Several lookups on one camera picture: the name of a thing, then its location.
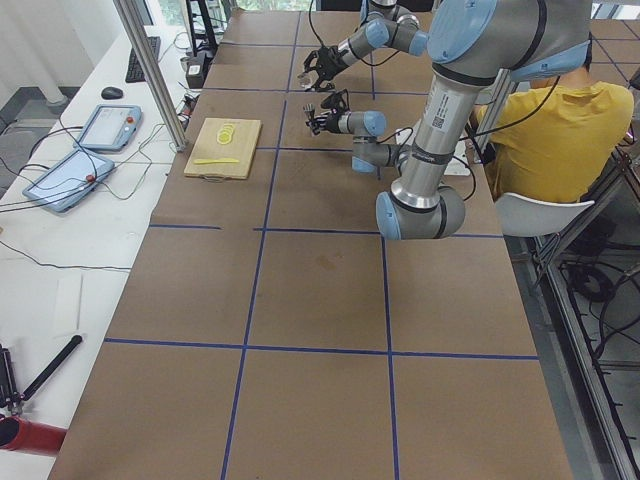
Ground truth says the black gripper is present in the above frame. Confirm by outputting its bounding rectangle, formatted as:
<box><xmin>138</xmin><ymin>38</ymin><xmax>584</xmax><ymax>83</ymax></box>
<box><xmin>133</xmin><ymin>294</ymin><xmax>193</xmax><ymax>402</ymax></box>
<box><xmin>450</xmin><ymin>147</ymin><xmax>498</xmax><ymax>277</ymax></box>
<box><xmin>303</xmin><ymin>45</ymin><xmax>345</xmax><ymax>92</ymax></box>
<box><xmin>306</xmin><ymin>112</ymin><xmax>341</xmax><ymax>136</ymax></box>

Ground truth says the steel double jigger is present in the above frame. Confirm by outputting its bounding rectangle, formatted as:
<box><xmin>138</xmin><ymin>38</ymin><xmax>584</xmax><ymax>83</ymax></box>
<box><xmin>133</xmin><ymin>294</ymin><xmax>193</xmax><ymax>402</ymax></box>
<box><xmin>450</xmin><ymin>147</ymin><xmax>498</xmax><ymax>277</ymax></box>
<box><xmin>303</xmin><ymin>103</ymin><xmax>321</xmax><ymax>136</ymax></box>

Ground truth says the clear shot glass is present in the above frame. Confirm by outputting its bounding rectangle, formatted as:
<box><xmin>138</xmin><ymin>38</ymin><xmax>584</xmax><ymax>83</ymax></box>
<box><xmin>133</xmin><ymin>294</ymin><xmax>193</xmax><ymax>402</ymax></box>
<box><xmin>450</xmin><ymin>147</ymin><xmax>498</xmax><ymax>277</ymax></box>
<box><xmin>297</xmin><ymin>73</ymin><xmax>313</xmax><ymax>90</ymax></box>

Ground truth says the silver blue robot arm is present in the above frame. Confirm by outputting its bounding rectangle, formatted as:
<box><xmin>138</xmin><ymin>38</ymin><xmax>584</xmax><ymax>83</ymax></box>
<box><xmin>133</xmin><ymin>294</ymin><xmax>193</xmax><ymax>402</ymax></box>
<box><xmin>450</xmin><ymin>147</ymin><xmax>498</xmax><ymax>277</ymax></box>
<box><xmin>298</xmin><ymin>1</ymin><xmax>428</xmax><ymax>92</ymax></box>
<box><xmin>300</xmin><ymin>1</ymin><xmax>591</xmax><ymax>240</ymax></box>

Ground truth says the bamboo cutting board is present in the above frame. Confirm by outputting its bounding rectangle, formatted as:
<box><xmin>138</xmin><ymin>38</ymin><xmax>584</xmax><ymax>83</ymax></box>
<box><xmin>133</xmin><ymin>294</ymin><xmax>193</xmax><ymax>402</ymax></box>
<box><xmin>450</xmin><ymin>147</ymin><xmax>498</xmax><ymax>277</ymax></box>
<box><xmin>184</xmin><ymin>118</ymin><xmax>262</xmax><ymax>180</ymax></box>

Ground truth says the yellow plastic knife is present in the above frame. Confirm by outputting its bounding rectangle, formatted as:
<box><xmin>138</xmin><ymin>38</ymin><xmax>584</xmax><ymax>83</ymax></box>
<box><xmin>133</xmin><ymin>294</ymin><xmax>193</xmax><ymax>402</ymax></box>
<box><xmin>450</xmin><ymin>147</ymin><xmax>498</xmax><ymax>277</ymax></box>
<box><xmin>193</xmin><ymin>157</ymin><xmax>240</xmax><ymax>165</ymax></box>

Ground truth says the black small computer box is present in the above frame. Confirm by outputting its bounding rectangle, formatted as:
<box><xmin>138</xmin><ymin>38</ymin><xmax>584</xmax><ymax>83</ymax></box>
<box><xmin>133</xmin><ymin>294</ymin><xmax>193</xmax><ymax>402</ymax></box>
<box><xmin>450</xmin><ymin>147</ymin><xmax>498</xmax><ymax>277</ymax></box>
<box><xmin>184</xmin><ymin>51</ymin><xmax>211</xmax><ymax>89</ymax></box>

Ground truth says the black keyboard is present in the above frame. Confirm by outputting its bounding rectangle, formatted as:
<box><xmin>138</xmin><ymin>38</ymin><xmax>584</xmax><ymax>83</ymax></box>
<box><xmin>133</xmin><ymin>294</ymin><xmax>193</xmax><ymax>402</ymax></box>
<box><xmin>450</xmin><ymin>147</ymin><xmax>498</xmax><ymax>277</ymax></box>
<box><xmin>124</xmin><ymin>35</ymin><xmax>162</xmax><ymax>84</ymax></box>

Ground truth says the teach pendant far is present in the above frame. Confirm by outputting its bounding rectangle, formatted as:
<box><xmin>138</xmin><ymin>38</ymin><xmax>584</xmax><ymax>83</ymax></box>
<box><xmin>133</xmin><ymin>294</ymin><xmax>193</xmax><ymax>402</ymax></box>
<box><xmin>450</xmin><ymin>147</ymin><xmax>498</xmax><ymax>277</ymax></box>
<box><xmin>76</xmin><ymin>104</ymin><xmax>142</xmax><ymax>153</ymax></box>

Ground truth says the teach pendant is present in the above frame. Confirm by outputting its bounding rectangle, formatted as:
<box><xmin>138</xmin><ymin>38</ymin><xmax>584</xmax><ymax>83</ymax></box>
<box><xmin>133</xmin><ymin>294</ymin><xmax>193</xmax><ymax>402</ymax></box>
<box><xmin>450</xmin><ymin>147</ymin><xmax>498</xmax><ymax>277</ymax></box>
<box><xmin>76</xmin><ymin>104</ymin><xmax>142</xmax><ymax>153</ymax></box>
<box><xmin>23</xmin><ymin>148</ymin><xmax>115</xmax><ymax>214</ymax></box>

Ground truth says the black computer mouse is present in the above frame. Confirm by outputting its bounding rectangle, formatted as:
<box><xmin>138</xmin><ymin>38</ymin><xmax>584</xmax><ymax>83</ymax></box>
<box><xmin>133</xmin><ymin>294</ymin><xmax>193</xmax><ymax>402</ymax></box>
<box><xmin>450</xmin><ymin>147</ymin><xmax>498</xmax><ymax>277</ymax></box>
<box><xmin>101</xmin><ymin>86</ymin><xmax>124</xmax><ymax>100</ymax></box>

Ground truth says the grey office chair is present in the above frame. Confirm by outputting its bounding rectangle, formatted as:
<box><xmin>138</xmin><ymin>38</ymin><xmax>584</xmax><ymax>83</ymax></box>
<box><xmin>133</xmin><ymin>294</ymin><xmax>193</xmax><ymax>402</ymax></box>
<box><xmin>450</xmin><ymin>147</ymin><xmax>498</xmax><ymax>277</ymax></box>
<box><xmin>495</xmin><ymin>193</ymin><xmax>595</xmax><ymax>237</ymax></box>

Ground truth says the person in yellow shirt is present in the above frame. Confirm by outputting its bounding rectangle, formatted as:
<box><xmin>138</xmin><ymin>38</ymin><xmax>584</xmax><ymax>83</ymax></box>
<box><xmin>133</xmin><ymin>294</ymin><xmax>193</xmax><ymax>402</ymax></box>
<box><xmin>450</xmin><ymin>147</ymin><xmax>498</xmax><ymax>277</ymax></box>
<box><xmin>485</xmin><ymin>47</ymin><xmax>634</xmax><ymax>203</ymax></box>

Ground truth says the teach pendant near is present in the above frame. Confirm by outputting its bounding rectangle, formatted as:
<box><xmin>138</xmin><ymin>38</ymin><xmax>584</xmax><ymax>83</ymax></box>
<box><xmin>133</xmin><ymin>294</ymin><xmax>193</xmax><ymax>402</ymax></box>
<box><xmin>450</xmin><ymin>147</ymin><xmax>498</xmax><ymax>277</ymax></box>
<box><xmin>23</xmin><ymin>148</ymin><xmax>115</xmax><ymax>214</ymax></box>

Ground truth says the black tripod tool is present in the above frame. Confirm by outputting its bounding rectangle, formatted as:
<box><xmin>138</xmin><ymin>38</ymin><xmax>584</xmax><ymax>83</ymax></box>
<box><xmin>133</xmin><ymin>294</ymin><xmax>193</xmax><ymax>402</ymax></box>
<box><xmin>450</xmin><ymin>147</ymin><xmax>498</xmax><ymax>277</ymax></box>
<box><xmin>0</xmin><ymin>333</ymin><xmax>83</xmax><ymax>414</ymax></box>

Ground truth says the red cylinder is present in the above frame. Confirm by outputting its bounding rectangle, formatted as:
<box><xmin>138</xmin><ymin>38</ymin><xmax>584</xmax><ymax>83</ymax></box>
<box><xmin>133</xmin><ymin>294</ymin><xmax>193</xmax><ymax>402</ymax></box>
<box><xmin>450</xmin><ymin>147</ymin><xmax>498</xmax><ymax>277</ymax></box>
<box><xmin>1</xmin><ymin>417</ymin><xmax>67</xmax><ymax>456</ymax></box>

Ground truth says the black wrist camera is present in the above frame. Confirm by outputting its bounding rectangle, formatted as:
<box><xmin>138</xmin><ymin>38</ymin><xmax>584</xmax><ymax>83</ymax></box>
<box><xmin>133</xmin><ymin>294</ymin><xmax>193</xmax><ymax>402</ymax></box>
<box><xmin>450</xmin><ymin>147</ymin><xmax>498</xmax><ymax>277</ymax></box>
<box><xmin>321</xmin><ymin>89</ymin><xmax>350</xmax><ymax>113</ymax></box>

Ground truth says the aluminium frame post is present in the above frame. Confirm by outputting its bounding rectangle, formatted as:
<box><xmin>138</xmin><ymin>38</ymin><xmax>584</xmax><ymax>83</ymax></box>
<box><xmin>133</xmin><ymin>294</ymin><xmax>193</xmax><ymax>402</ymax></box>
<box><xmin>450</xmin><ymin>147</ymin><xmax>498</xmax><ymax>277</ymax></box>
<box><xmin>113</xmin><ymin>0</ymin><xmax>187</xmax><ymax>152</ymax></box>

